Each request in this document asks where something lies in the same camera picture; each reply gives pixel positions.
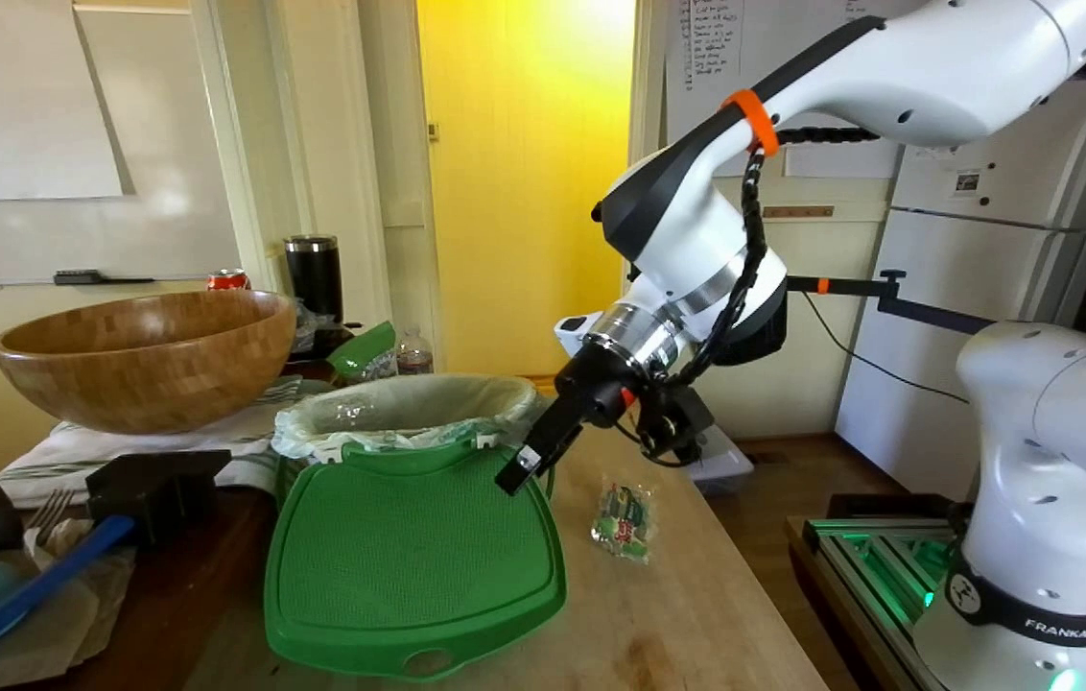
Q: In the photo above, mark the white striped cloth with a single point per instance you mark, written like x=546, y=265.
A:
x=66, y=451

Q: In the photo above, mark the white plastic bin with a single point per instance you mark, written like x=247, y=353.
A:
x=486, y=438

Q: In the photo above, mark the translucent plastic storage box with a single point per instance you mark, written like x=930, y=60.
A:
x=728, y=458

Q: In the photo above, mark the black tumbler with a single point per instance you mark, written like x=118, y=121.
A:
x=311, y=274

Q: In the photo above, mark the white wall poster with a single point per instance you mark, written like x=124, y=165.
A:
x=15, y=117

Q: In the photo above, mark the crumpled clear plastic bag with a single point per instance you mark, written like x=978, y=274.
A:
x=73, y=616

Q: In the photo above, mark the metal base mount green light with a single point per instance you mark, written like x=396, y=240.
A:
x=879, y=563

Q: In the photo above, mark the clear green candy packet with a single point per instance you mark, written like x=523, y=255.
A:
x=621, y=524

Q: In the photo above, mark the green plastic bin lid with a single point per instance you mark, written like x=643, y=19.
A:
x=413, y=579

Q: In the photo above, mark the handwritten wall paper sheet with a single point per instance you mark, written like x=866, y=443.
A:
x=708, y=50

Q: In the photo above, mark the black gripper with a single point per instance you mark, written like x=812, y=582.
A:
x=600, y=385

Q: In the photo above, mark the black whiteboard marker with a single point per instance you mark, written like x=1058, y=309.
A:
x=101, y=278

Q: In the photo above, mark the translucent bin liner bag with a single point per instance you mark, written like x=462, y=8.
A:
x=399, y=407

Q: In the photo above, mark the black plastic block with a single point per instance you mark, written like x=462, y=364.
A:
x=160, y=490

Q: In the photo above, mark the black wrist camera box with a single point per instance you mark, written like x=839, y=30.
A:
x=675, y=424

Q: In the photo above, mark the small green plastic piece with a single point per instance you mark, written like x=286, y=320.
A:
x=364, y=346

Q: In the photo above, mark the white cabinet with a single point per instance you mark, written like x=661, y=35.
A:
x=898, y=424

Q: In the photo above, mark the large whiteboard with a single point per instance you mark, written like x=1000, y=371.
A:
x=169, y=155

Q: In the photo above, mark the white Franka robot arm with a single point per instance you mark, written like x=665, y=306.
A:
x=1053, y=512

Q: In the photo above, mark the large wooden bowl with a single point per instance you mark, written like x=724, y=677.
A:
x=142, y=367

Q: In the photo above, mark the red drink can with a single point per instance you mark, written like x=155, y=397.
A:
x=229, y=280

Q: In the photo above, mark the yellow door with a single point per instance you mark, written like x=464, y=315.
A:
x=526, y=192

